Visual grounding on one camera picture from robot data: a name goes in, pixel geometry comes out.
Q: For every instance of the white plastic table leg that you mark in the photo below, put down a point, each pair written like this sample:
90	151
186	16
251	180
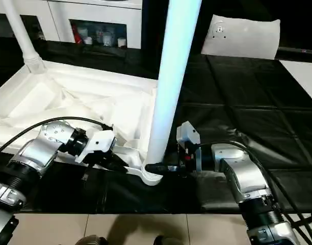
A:
171	76
21	33

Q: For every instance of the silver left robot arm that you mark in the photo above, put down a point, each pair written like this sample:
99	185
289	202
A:
38	150

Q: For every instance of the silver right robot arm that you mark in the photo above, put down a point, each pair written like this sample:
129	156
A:
242	173

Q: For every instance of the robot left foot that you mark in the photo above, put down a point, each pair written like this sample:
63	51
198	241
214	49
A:
91	240

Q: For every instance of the black padded work mat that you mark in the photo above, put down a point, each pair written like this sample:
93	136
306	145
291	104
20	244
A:
247	102

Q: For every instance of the small white jar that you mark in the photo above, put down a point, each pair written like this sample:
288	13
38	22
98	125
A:
87	40
121	42

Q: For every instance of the white jar with blue print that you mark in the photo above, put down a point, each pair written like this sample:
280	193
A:
107	39

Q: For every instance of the red bottle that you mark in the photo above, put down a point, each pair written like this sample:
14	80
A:
75	33

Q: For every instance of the white flat board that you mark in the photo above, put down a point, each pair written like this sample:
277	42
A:
303	79

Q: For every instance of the white cabinet with glass doors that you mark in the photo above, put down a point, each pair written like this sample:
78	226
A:
94	10

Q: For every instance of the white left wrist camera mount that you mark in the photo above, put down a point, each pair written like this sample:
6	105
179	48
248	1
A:
100	143

